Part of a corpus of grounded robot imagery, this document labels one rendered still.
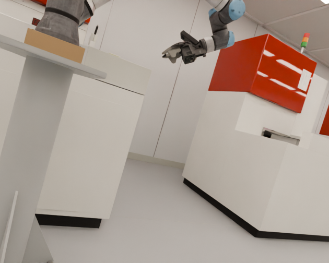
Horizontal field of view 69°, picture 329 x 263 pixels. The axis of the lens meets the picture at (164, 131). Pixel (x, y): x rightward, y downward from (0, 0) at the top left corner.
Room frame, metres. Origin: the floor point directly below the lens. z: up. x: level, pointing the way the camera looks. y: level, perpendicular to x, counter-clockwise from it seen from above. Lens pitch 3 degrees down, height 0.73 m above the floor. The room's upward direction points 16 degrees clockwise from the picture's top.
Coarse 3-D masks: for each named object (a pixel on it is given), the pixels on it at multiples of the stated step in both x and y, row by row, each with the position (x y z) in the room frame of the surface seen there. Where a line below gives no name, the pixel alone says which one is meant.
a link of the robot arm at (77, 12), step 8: (48, 0) 0.83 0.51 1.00; (56, 0) 0.82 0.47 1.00; (64, 0) 0.82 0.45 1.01; (72, 0) 0.84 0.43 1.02; (80, 0) 0.86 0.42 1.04; (56, 8) 0.82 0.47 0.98; (64, 8) 0.83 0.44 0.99; (72, 8) 0.84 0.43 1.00; (80, 8) 0.88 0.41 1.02; (80, 16) 0.90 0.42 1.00
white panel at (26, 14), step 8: (0, 0) 1.53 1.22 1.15; (8, 0) 1.55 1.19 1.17; (16, 0) 1.56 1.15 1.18; (24, 0) 1.58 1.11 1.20; (0, 8) 1.53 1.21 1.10; (8, 8) 1.55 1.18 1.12; (16, 8) 1.57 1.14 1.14; (24, 8) 1.59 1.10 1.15; (32, 8) 1.60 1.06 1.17; (40, 8) 1.62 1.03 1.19; (16, 16) 1.57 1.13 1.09; (24, 16) 1.59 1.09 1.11; (32, 16) 1.61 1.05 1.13; (40, 16) 1.63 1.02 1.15; (32, 24) 1.61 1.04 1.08; (80, 32) 1.74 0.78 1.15; (80, 40) 1.75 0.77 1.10
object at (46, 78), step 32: (32, 64) 0.80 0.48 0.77; (64, 64) 0.76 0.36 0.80; (32, 96) 0.80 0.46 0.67; (64, 96) 0.88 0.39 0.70; (32, 128) 0.81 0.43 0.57; (0, 160) 0.82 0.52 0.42; (32, 160) 0.82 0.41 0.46; (0, 192) 0.80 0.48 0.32; (32, 192) 0.85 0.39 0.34; (0, 224) 0.80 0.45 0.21; (32, 224) 0.91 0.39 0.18; (0, 256) 0.75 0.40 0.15; (32, 256) 0.93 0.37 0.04
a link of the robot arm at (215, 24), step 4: (212, 8) 1.18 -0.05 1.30; (208, 12) 1.20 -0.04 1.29; (212, 12) 1.18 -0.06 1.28; (216, 12) 1.16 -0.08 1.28; (212, 16) 1.19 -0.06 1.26; (216, 16) 1.15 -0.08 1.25; (212, 20) 1.19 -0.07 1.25; (216, 20) 1.16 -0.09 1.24; (212, 24) 1.20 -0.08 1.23; (216, 24) 1.18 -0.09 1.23; (220, 24) 1.16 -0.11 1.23; (224, 24) 1.15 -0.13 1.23; (212, 28) 1.21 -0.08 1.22; (216, 28) 1.19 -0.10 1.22; (220, 28) 1.18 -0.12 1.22; (224, 28) 1.19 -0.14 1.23
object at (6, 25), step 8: (0, 16) 1.03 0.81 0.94; (8, 16) 1.05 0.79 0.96; (0, 24) 1.04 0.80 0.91; (8, 24) 1.05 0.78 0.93; (16, 24) 1.06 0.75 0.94; (24, 24) 1.07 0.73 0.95; (0, 32) 1.04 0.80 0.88; (8, 32) 1.05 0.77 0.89; (16, 32) 1.06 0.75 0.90; (24, 32) 1.08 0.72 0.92; (24, 40) 1.08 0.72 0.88
